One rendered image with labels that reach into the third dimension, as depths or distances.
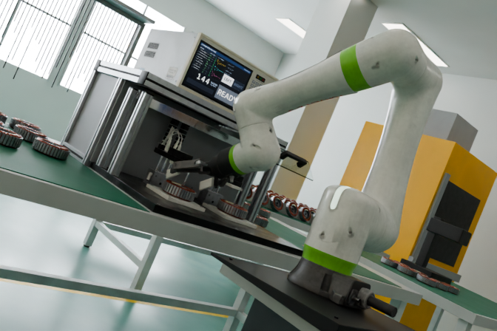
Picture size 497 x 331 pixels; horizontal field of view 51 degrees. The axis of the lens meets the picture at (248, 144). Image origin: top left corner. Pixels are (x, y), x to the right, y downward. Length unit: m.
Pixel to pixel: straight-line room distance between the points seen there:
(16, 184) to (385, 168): 0.87
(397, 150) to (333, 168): 7.01
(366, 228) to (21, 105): 7.23
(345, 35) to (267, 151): 4.75
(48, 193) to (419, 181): 4.37
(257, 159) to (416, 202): 3.90
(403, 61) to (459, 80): 6.51
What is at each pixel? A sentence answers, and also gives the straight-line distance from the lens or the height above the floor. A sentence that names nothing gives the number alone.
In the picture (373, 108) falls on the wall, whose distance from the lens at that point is 8.32.
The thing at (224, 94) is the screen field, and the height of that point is 1.17.
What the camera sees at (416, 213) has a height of 1.19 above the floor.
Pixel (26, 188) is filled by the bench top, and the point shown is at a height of 0.73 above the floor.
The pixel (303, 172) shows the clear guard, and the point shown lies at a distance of 1.82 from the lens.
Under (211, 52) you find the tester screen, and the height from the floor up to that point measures 1.28.
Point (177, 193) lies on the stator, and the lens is 1.65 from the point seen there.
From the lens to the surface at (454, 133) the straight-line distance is 5.67.
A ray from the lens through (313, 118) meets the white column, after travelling 5.90.
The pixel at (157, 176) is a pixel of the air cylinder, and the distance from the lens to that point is 1.80.
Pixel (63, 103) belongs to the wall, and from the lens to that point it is 8.28.
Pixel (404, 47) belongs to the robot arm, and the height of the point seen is 1.36.
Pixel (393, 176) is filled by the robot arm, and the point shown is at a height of 1.08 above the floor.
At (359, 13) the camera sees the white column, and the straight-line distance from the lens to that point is 6.24.
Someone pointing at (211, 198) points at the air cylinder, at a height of 0.80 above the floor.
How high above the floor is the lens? 0.96
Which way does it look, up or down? 2 degrees up
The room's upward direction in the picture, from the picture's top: 23 degrees clockwise
